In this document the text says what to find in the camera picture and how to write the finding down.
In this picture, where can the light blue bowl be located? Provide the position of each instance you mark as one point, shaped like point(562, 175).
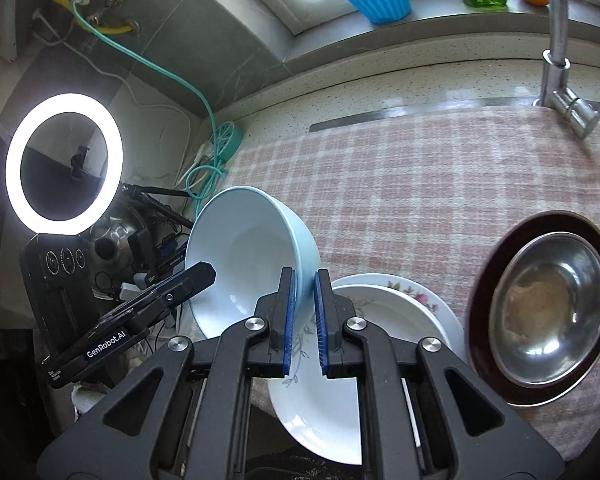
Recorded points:
point(240, 250)

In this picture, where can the black tripod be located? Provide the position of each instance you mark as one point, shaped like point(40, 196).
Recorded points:
point(160, 210)

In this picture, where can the steel faucet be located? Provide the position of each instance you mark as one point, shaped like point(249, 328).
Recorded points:
point(560, 25)

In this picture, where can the white leaf print plate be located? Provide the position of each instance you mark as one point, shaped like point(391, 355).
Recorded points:
point(325, 425)

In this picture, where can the steel kettle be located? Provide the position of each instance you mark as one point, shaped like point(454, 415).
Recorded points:
point(115, 240)

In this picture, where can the floral print plate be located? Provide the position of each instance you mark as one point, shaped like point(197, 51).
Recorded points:
point(430, 300)

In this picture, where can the large steel bowl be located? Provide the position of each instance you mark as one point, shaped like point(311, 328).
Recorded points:
point(480, 310)

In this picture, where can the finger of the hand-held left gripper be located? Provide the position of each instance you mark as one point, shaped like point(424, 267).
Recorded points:
point(180, 285)

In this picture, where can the pink plaid cloth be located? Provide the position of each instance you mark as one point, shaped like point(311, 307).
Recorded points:
point(405, 185)

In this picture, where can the yellow pipe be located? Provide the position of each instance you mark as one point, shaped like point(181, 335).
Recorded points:
point(115, 30)

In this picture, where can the red steel bowl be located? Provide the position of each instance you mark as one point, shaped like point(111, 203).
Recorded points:
point(550, 310)

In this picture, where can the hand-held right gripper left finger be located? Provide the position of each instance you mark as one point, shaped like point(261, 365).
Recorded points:
point(290, 320)

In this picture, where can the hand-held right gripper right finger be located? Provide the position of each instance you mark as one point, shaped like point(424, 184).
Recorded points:
point(321, 320)

